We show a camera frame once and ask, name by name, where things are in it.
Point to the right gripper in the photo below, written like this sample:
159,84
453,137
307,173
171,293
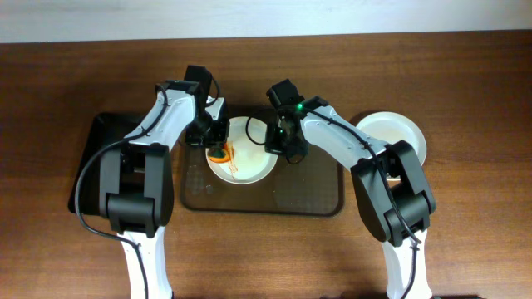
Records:
282,144

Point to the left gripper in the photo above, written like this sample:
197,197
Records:
214,139

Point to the orange green sponge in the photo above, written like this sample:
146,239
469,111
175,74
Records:
221,154

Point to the cream plate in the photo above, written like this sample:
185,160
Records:
244,162

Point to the white plate with stain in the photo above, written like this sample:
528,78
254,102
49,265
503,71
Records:
392,127

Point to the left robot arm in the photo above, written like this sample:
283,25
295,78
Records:
136,189

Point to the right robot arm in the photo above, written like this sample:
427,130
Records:
394,199

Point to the brown tray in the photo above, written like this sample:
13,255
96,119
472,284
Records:
313,186

